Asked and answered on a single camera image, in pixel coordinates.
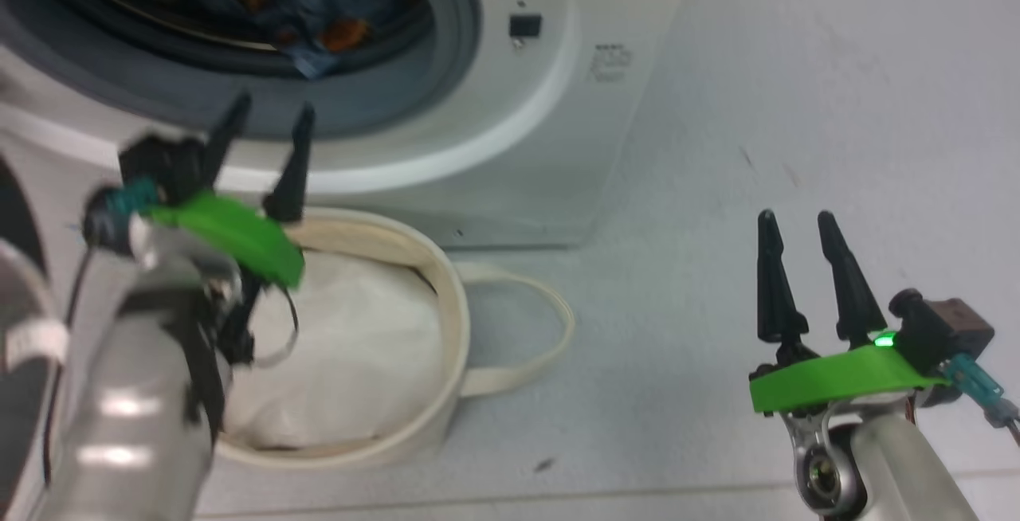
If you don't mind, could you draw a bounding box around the white front-load washing machine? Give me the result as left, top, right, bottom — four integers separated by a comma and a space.
0, 0, 702, 251

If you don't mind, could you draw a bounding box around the white garment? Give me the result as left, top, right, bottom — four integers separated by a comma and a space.
219, 249, 444, 452

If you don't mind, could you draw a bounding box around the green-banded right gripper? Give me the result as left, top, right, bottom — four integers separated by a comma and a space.
748, 209, 951, 415

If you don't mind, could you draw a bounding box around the black round glass washer door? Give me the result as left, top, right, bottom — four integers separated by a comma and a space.
0, 153, 73, 521

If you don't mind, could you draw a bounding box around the teal cable connector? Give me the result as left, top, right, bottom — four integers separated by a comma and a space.
944, 352, 1020, 447
83, 178, 162, 256

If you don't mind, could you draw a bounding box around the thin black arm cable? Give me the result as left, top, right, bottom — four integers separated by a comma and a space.
237, 285, 301, 370

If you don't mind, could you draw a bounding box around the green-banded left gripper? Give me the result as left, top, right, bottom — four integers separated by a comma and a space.
147, 91, 316, 290

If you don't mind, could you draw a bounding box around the cream canvas laundry basket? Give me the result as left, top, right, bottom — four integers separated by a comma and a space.
209, 206, 576, 471

